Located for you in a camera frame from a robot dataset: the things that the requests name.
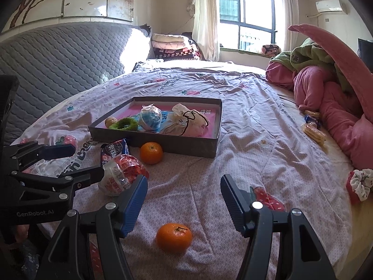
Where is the blue cookie packet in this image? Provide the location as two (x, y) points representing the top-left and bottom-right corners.
(100, 138), (131, 167)

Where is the wide white curtain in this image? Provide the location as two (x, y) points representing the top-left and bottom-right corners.
(192, 0), (220, 62)

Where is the grey cardboard box tray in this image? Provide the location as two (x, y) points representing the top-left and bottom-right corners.
(88, 96), (223, 158)

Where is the grey quilted headboard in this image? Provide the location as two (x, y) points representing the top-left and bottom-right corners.
(0, 22), (149, 146)

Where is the clear bag with toy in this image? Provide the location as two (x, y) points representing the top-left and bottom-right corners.
(138, 104), (163, 132)

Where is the black television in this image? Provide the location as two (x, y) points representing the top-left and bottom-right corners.
(358, 38), (373, 73)

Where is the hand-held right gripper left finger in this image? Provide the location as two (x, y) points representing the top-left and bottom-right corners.
(35, 174), (149, 280)

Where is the stack of folded blankets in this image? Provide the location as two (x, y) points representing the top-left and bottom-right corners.
(150, 33), (201, 62)

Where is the yellow biscuit packet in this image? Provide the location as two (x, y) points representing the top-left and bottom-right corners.
(301, 122), (327, 146)

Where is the white air conditioner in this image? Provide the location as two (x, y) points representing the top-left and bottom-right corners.
(315, 0), (348, 14)

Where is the folded patterned cloth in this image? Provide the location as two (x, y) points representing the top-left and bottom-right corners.
(261, 44), (282, 57)

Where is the strawberry printed bedsheet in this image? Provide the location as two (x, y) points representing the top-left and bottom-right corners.
(12, 61), (356, 280)

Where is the small blue snack packet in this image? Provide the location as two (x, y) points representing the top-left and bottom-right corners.
(304, 114), (321, 129)

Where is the green fuzzy ring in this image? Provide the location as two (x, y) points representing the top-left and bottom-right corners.
(109, 117), (139, 131)

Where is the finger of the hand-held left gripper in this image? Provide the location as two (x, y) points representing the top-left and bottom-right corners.
(4, 141), (77, 170)
(10, 166), (105, 203)

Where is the white red scrunchie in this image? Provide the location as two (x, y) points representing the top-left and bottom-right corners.
(346, 169), (373, 203)

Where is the orange tangerine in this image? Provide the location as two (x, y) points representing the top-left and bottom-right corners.
(156, 223), (193, 254)
(140, 142), (164, 165)

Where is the white drawstring pouch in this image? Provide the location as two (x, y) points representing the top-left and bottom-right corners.
(160, 103), (209, 137)

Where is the dark patterned cloth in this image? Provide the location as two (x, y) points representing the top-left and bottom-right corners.
(132, 60), (164, 72)

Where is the window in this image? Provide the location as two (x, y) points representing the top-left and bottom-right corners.
(217, 0), (284, 54)

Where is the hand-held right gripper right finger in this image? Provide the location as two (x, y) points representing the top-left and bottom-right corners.
(220, 174), (337, 280)

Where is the pink quilt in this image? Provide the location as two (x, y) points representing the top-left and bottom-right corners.
(266, 61), (373, 170)

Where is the red snack cup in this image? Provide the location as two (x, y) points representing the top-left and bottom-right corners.
(97, 154), (150, 196)

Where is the person's left hand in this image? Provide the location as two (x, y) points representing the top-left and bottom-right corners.
(13, 224), (31, 242)

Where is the green blanket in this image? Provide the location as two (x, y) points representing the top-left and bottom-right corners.
(269, 38), (359, 94)

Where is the narrow white curtain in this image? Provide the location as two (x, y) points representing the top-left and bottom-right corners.
(280, 0), (299, 53)

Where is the dark floral clothing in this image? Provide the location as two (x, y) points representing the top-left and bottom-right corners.
(0, 224), (56, 280)

